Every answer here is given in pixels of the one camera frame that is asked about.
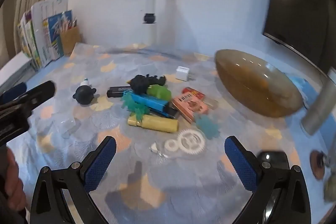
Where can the fan patterned tablecloth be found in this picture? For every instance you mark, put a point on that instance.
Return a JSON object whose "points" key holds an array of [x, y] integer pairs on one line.
{"points": [[183, 187]]}

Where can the small white gear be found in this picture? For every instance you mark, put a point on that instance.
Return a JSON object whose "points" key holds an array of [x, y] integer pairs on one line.
{"points": [[167, 146]]}

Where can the amber ribbed glass bowl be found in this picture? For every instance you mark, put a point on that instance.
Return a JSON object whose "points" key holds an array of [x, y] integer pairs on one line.
{"points": [[257, 82]]}

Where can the person's left hand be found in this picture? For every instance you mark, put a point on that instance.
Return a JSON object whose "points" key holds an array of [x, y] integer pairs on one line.
{"points": [[15, 182]]}

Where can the black toy dinosaur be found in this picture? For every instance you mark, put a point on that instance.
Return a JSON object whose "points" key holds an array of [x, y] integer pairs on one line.
{"points": [[140, 83]]}

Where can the pale green object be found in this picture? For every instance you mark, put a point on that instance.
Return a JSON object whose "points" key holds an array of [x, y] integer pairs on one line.
{"points": [[330, 188]]}

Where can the row of books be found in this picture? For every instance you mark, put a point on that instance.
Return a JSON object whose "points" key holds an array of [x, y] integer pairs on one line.
{"points": [[42, 37]]}

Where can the red card box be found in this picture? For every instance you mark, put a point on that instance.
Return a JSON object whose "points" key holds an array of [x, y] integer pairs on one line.
{"points": [[195, 93]]}

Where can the pink card box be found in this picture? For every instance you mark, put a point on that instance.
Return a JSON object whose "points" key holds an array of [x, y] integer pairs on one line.
{"points": [[189, 106]]}

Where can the large white gear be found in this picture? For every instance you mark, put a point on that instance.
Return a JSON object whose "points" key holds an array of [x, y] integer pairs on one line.
{"points": [[200, 140]]}

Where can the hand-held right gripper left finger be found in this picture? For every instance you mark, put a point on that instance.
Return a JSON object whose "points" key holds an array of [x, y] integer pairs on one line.
{"points": [[101, 163]]}

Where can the yellow lighter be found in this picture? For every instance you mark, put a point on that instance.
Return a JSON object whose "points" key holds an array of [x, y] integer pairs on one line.
{"points": [[157, 124]]}

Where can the green toy figure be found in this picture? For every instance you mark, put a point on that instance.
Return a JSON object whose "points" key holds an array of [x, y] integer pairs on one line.
{"points": [[161, 92]]}

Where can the brown round coaster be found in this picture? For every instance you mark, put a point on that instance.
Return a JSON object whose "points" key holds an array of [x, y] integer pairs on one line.
{"points": [[316, 169]]}

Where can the black monitor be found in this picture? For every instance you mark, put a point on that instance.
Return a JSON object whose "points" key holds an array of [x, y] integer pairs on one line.
{"points": [[296, 3]]}

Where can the teal spiky toy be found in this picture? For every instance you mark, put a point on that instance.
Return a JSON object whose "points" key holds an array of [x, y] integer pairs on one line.
{"points": [[207, 127], [128, 102], [139, 113]]}

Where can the clear plastic cup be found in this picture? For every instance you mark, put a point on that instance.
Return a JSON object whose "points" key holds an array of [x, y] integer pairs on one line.
{"points": [[65, 124]]}

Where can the small clear plastic box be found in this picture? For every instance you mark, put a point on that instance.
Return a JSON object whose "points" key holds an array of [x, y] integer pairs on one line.
{"points": [[212, 104]]}

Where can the small black lighter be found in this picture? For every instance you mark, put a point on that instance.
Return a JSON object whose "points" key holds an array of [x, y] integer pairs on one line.
{"points": [[115, 92]]}

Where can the silver monitor stand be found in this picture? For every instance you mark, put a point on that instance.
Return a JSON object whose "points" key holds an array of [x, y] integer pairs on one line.
{"points": [[317, 108]]}

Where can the black computer mouse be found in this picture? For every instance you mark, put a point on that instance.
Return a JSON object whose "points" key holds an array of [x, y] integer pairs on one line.
{"points": [[275, 158]]}

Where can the white charger plug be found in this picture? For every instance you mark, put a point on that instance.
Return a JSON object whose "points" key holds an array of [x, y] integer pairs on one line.
{"points": [[182, 73]]}

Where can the clear plastic piece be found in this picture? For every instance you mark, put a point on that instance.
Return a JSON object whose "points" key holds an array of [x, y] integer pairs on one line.
{"points": [[157, 151]]}

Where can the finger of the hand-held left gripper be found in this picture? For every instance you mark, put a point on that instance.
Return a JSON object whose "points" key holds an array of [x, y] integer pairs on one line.
{"points": [[15, 90], [39, 92]]}

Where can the cardboard pen holder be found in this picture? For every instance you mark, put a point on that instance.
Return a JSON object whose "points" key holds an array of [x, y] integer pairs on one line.
{"points": [[69, 40]]}

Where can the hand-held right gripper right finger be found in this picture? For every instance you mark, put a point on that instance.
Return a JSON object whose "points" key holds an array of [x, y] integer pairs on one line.
{"points": [[240, 163]]}

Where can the black pipe clamp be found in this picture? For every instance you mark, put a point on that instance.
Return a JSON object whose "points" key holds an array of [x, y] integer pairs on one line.
{"points": [[149, 18]]}

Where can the bunch of pens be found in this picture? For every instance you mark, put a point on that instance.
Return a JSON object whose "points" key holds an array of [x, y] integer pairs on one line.
{"points": [[72, 23]]}

